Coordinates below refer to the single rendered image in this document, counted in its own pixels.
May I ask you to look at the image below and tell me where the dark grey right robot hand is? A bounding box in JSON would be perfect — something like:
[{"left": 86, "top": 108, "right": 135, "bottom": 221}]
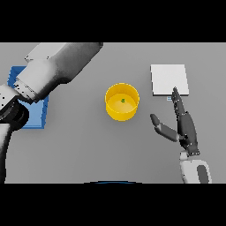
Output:
[{"left": 149, "top": 87, "right": 200, "bottom": 157}]

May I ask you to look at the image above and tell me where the pale square measuring scale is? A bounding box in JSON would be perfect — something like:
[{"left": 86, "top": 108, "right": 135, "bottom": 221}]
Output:
[{"left": 150, "top": 64, "right": 190, "bottom": 102}]

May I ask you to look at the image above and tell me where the yellow bowl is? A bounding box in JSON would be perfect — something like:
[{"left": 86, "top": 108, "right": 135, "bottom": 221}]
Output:
[{"left": 104, "top": 82, "right": 140, "bottom": 122}]

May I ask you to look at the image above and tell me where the blue tray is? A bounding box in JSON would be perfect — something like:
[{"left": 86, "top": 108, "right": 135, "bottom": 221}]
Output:
[{"left": 6, "top": 65, "right": 49, "bottom": 130}]

